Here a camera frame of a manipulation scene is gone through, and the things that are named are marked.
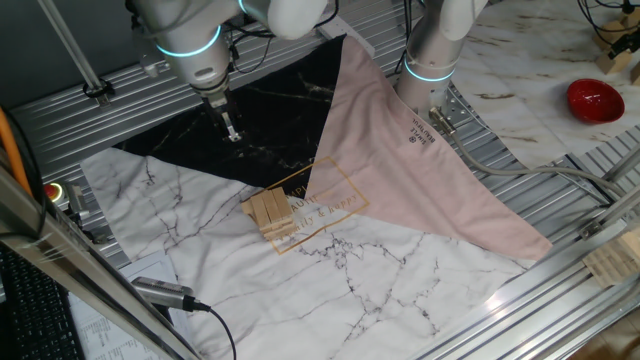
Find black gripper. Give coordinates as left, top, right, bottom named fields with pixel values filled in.
left=201, top=88, right=243, bottom=144

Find stacked wooden jenga blocks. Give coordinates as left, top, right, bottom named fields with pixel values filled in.
left=248, top=199, right=298, bottom=243

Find black foam microphone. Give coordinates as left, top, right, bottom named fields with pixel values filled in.
left=124, top=0, right=147, bottom=26

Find grey metal box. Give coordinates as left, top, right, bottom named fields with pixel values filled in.
left=62, top=183, right=92, bottom=229

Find grey metal pole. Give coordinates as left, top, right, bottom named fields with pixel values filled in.
left=37, top=0, right=112, bottom=108

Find red emergency stop button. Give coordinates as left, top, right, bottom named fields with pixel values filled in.
left=43, top=181, right=67, bottom=206

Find pink black marble tablecloth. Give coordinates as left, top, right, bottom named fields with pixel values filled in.
left=79, top=33, right=554, bottom=360

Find printed paper stack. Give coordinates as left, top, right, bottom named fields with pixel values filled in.
left=67, top=249, right=194, bottom=360

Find black keyboard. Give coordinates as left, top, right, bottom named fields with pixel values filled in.
left=0, top=244, right=86, bottom=360

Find white gold-veined marble sheet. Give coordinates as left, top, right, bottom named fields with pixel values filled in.
left=447, top=0, right=640, bottom=171

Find red bowl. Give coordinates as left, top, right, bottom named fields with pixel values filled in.
left=566, top=78, right=626, bottom=125

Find aluminium corner strut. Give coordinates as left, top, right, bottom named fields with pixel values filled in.
left=579, top=144, right=640, bottom=241

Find light wooden printed board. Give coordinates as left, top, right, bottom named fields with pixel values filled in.
left=582, top=230, right=640, bottom=290

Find neighbouring robot black gripper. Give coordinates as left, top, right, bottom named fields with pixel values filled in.
left=607, top=29, right=640, bottom=61

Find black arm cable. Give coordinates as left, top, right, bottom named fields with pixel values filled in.
left=222, top=0, right=341, bottom=76

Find black clamp ring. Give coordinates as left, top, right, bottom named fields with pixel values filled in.
left=82, top=78, right=116, bottom=100

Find silver box camera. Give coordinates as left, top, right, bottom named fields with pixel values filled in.
left=130, top=276, right=197, bottom=314

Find black camera cable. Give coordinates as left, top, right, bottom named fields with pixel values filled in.
left=192, top=298, right=238, bottom=360

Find aluminium frame bar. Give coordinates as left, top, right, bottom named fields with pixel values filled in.
left=0, top=164, right=204, bottom=360

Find black looped cable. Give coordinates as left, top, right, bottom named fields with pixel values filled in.
left=397, top=0, right=417, bottom=76

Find grey cable with metal connector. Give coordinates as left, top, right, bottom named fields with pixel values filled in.
left=428, top=106, right=629, bottom=201

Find orange cable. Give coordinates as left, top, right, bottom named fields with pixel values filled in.
left=0, top=107, right=32, bottom=197

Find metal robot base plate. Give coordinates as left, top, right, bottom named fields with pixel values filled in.
left=432, top=87, right=484, bottom=139

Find neighbouring robot black cables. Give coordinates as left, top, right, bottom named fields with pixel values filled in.
left=577, top=0, right=640, bottom=34

